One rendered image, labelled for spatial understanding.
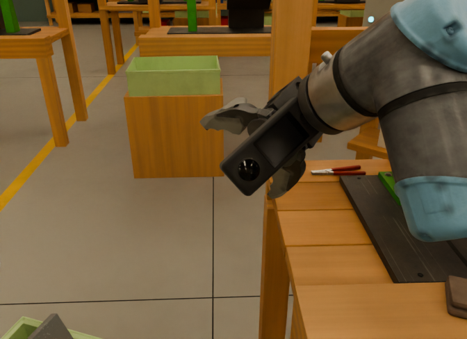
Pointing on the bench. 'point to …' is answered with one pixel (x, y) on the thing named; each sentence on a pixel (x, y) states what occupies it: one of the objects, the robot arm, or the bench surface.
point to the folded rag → (456, 296)
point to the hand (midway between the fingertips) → (233, 163)
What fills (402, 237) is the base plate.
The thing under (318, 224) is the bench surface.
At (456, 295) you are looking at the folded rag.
